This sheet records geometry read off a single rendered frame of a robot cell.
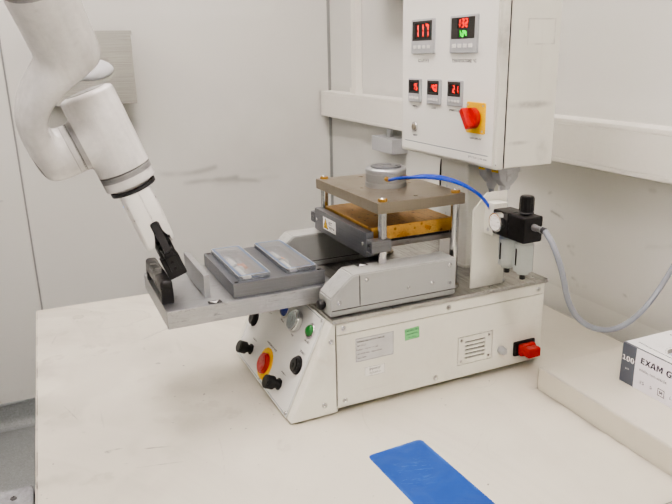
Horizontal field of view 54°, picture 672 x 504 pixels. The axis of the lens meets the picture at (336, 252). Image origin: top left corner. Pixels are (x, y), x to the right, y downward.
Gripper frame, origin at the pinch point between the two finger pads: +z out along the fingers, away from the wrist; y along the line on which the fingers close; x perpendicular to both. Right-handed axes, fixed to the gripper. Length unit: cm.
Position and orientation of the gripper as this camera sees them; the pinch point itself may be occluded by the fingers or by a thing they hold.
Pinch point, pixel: (173, 265)
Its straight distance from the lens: 117.4
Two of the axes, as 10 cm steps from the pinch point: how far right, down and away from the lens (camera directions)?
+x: 8.5, -4.6, 2.7
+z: 3.3, 8.5, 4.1
